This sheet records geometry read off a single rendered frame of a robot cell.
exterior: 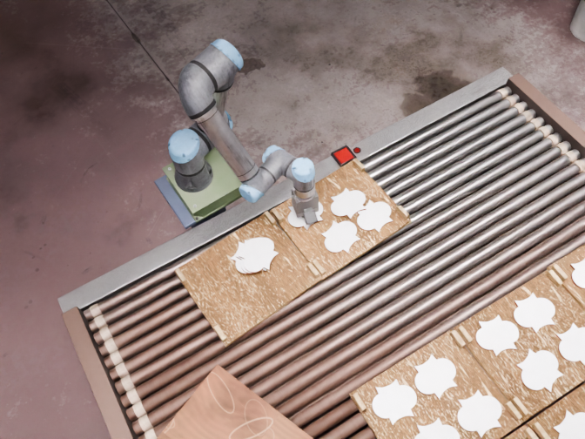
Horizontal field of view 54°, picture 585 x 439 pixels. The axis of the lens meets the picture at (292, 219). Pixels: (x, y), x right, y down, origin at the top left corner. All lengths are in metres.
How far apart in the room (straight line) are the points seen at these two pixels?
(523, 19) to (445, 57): 0.67
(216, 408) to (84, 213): 1.97
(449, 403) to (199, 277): 0.94
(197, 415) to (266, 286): 0.51
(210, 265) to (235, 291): 0.14
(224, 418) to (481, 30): 3.29
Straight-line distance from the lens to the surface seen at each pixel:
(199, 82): 1.75
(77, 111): 4.03
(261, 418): 1.80
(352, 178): 2.25
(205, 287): 2.07
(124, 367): 2.05
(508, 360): 2.03
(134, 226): 3.38
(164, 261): 2.17
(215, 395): 1.83
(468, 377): 1.98
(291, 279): 2.04
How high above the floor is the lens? 2.80
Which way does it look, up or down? 60 degrees down
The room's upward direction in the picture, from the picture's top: 5 degrees counter-clockwise
